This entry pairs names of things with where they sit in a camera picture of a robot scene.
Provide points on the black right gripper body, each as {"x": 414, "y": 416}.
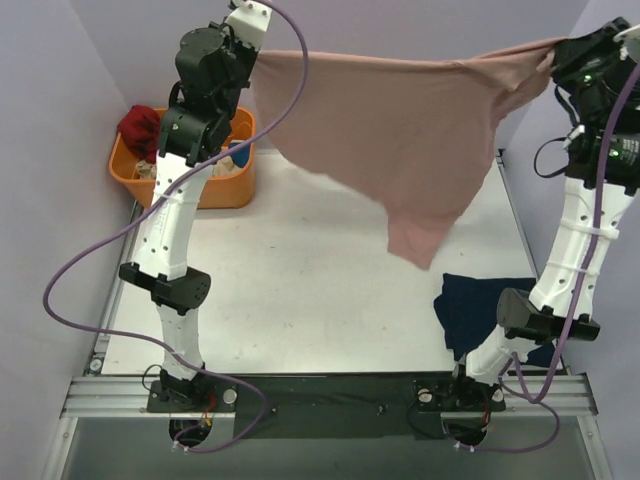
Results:
{"x": 564, "y": 55}

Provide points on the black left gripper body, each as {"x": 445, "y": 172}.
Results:
{"x": 245, "y": 57}

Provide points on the pink printed t-shirt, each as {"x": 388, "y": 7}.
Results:
{"x": 417, "y": 137}

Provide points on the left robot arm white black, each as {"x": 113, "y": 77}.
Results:
{"x": 193, "y": 129}

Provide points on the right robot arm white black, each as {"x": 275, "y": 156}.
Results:
{"x": 601, "y": 182}

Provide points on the blue garment in bin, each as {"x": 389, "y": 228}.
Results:
{"x": 240, "y": 157}

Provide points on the red garment in bin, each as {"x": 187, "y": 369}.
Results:
{"x": 139, "y": 130}

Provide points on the beige garment in bin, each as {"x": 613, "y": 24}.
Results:
{"x": 223, "y": 168}

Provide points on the orange plastic bin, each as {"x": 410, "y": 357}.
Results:
{"x": 234, "y": 191}

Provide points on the folded navy t-shirt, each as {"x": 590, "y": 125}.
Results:
{"x": 467, "y": 309}

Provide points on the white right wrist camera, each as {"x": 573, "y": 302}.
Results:
{"x": 629, "y": 40}

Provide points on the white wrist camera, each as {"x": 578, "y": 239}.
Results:
{"x": 629, "y": 40}
{"x": 249, "y": 21}

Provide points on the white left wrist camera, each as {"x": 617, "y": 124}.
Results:
{"x": 249, "y": 21}

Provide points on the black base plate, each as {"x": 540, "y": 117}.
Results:
{"x": 324, "y": 422}

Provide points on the aluminium frame rail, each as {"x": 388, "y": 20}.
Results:
{"x": 131, "y": 396}

